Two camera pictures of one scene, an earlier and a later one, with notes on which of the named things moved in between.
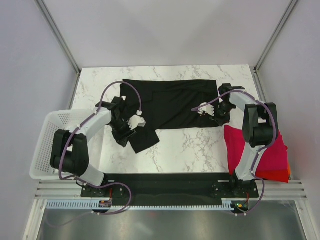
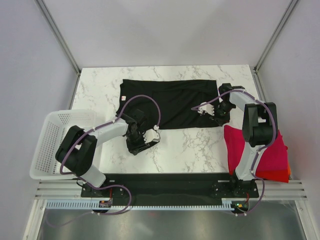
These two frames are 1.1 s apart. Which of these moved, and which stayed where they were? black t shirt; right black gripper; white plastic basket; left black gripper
Moved: left black gripper
Stayed: white plastic basket; right black gripper; black t shirt
